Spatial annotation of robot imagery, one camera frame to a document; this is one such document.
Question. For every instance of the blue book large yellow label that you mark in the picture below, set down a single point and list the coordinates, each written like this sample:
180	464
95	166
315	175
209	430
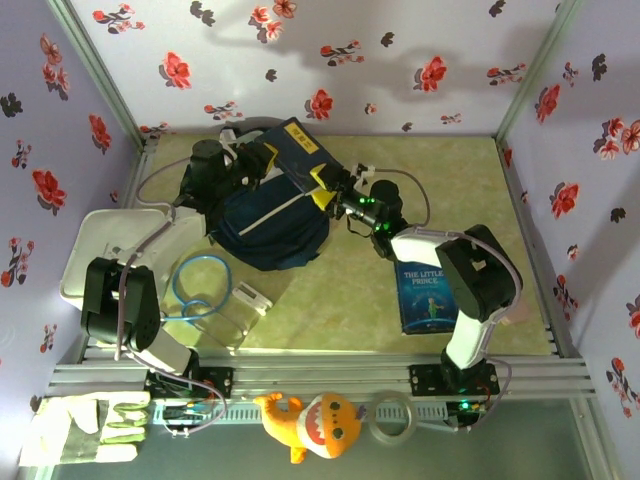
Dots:
300	155

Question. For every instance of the navy blue backpack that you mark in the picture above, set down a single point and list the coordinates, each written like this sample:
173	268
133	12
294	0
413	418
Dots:
270	235

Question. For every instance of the blue Little Prince book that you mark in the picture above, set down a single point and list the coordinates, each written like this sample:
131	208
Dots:
425	300

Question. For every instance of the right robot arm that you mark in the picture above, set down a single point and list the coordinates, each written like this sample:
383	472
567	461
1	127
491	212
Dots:
475	275

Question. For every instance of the clear plastic case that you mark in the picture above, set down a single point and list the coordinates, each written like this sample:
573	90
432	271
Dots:
225	327

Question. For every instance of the blue tube stethoscope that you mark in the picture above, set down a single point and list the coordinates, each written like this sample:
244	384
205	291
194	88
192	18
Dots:
229	280

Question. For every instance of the small white plastic stand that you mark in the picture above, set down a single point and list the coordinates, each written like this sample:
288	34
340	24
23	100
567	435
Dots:
252	297

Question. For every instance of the white storage box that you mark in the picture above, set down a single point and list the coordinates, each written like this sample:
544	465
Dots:
100	235

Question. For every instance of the orange shark plush toy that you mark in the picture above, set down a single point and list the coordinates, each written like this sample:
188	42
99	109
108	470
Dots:
325	425

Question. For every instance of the clear tape roll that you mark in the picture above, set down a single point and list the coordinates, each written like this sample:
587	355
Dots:
372	430

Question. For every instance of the white green work glove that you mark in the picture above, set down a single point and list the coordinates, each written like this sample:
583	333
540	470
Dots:
80	430

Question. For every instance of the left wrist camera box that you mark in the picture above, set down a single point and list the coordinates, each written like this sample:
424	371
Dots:
229	147

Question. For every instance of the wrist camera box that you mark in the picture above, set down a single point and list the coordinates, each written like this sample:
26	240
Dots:
229	147
362	172

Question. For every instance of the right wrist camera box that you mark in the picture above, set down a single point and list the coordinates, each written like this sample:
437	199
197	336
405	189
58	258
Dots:
362	172

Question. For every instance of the aluminium corner post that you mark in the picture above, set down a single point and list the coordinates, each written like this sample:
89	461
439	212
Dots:
539	65
95	65

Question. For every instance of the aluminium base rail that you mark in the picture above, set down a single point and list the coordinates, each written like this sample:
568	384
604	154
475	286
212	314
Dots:
325	375

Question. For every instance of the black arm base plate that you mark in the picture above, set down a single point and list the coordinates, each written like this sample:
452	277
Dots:
220	380
425	380

